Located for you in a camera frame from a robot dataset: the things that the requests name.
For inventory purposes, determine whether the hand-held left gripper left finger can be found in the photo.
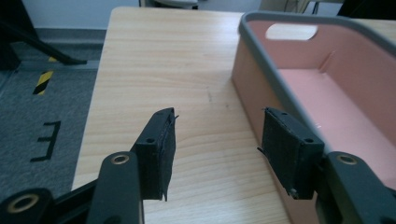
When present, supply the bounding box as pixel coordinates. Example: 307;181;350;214
130;106;180;202

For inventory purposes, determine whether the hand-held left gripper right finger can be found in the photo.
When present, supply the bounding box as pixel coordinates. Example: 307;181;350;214
257;106;326;201

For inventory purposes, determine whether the yellow black striped floor tape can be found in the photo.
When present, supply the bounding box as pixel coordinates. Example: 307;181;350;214
32;55;59;96

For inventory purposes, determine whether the black metal stand leg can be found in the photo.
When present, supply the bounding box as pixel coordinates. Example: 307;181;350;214
0;0;88;71

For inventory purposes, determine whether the black floor tape mark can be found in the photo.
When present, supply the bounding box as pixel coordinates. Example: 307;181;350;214
30;120;62;163

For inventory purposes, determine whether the pink bin with grey rim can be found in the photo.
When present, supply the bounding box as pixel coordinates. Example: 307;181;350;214
231;10;396;224

